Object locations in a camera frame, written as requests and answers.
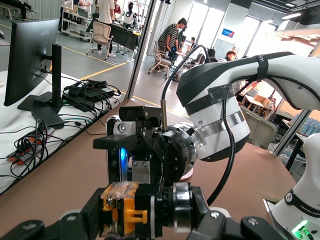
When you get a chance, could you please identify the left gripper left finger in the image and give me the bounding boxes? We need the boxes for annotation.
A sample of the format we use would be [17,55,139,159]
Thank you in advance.
[0,187,106,240]

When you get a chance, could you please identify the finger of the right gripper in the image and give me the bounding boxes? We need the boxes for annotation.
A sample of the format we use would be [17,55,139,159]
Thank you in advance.
[93,105,165,150]

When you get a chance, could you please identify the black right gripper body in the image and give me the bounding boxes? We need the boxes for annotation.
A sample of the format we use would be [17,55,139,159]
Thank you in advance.
[139,127,199,193]

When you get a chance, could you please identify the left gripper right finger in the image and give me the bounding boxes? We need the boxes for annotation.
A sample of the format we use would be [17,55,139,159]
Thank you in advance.
[184,192,286,240]

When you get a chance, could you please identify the pink round plate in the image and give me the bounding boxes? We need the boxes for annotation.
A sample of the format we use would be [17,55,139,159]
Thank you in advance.
[179,167,195,181]

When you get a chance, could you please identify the black dock boxes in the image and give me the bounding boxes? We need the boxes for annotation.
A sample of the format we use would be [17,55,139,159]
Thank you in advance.
[61,79,116,104]

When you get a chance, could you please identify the white office chair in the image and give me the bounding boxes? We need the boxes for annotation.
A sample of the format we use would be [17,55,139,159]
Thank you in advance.
[86,21,115,61]
[147,39,173,80]

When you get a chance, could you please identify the black draped table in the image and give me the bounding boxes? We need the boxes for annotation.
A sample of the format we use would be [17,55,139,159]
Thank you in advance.
[109,23,140,52]

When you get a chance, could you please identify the person in striped shirt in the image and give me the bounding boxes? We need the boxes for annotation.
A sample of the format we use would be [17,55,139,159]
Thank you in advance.
[157,17,188,76]

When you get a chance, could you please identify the beige chair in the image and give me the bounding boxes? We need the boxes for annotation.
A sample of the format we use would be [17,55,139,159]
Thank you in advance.
[238,104,278,151]

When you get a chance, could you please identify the whiteboard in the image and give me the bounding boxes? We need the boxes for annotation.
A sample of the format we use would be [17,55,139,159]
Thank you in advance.
[214,38,235,60]

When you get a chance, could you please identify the person in white shirt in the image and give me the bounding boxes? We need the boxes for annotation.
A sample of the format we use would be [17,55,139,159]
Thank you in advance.
[96,0,118,56]

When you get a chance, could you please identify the black computer monitor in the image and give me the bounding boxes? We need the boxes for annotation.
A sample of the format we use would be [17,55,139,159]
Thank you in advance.
[3,17,66,129]

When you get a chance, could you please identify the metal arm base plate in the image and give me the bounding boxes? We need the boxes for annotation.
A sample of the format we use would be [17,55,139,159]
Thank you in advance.
[262,198,280,226]

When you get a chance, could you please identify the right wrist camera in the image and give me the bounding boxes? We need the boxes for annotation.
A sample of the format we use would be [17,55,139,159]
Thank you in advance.
[105,116,135,187]

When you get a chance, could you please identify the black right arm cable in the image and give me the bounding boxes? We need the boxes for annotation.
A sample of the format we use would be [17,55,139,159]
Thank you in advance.
[161,44,266,205]

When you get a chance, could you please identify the metal frame post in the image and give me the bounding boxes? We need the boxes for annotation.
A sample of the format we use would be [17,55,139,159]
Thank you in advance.
[126,0,161,100]

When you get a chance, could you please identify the blue wall sign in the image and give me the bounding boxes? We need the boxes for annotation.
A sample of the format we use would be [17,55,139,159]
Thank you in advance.
[221,27,237,39]

